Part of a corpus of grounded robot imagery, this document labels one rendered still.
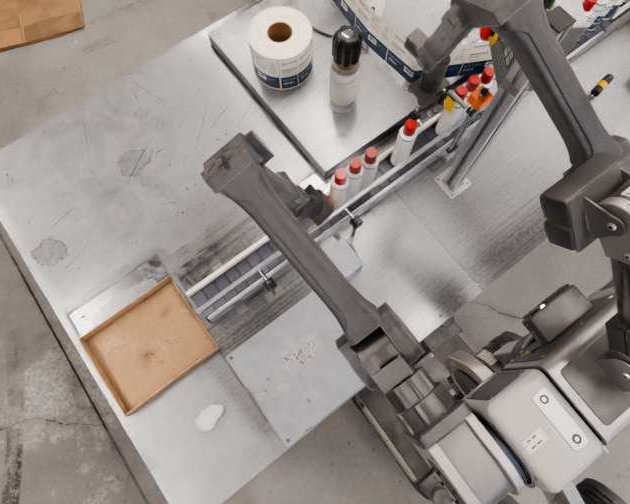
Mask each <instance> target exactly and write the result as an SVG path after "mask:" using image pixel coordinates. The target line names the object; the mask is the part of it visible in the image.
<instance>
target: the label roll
mask: <svg viewBox="0 0 630 504"><path fill-rule="evenodd" d="M247 37H248V42H249V47H250V52H251V57H252V62H253V67H254V72H255V74H256V76H257V78H258V79H259V80H260V81H261V82H262V83H263V84H264V85H266V86H268V87H270V88H273V89H278V90H287V89H292V88H295V87H297V86H299V85H301V84H302V83H304V82H305V81H306V80H307V79H308V77H309V76H310V74H311V72H312V68H313V47H312V26H311V23H310V21H309V20H308V18H307V17H306V16H305V15H304V14H303V13H302V12H300V11H298V10H296V9H294V8H291V7H286V6H275V7H270V8H267V9H265V10H263V11H261V12H259V13H258V14H257V15H256V16H255V17H254V18H253V19H252V20H251V22H250V24H249V26H248V30H247Z"/></svg>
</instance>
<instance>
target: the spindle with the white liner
mask: <svg viewBox="0 0 630 504"><path fill-rule="evenodd" d="M361 48H362V35H361V33H360V31H358V30H357V29H356V27H355V26H353V25H349V26H347V25H343V26H341V27H340V28H339V30H337V31H336V32H335V33H334V35H333V38H332V56H333V58H332V60H331V71H330V92H329V105H330V107H331V108H332V109H333V110H334V111H336V112H338V113H346V112H349V111H351V110H352V109H353V108H354V106H355V104H356V92H357V84H358V76H359V68H360V61H359V57H360V55H361Z"/></svg>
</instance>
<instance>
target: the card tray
mask: <svg viewBox="0 0 630 504"><path fill-rule="evenodd" d="M78 341H79V342H80V344H81V346H82V347H83V349H84V351H85V352H86V354H87V356H88V357H89V359H90V361H91V362H92V364H93V366H94V367H95V369H96V371H97V372H98V374H99V376H100V377H101V379H102V381H103V382H104V384H105V386H106V387H107V389H108V391H109V392H110V394H111V396H112V397H113V399H114V401H115V402H116V404H117V406H118V407H119V409H120V411H121V412H122V414H123V416H124V417H126V416H131V415H132V414H133V413H135V412H136V411H137V410H139V409H140V408H141V407H143V406H144V405H145V404H147V403H148V402H149V401H151V400H152V399H153V398H155V397H156V396H157V395H159V394H160V393H161V392H163V391H164V390H165V389H167V388H168V387H170V386H171V385H172V384H174V383H175V382H176V381H178V380H179V379H180V378H182V377H183V376H184V375H186V374H187V373H188V372H190V371H191V370H192V369H194V368H195V367H196V366H198V365H199V364H200V363H202V362H203V361H204V360H206V359H207V358H208V357H210V356H211V355H213V354H214V353H215V352H217V351H218V350H219V347H218V346H217V344H216V343H215V341H214V340H213V338H212V337H211V335H210V334H209V333H208V331H207V330H206V328H205V327H204V325H203V324H202V322H201V321H200V319H199V318H198V317H197V315H196V314H195V312H194V311H193V309H192V308H191V306H190V305H189V303H188V302H187V301H186V299H185V298H184V296H183V295H182V293H181V292H180V290H179V289H178V287H177V286H176V285H175V283H174V282H173V280H172V279H171V278H169V277H168V276H167V277H166V278H165V279H163V280H162V281H160V282H159V283H157V284H156V285H155V286H153V287H152V288H150V289H149V290H147V291H146V292H144V293H143V294H142V295H140V296H139V297H137V298H136V299H134V300H133V301H131V302H130V303H129V304H127V305H126V306H124V307H123V308H121V309H120V310H118V311H117V312H116V313H114V314H113V315H111V316H110V317H108V318H107V319H106V320H104V321H103V322H101V323H100V324H98V325H97V326H95V327H94V328H93V329H91V330H90V331H88V332H87V333H85V334H84V335H82V336H81V337H80V338H78Z"/></svg>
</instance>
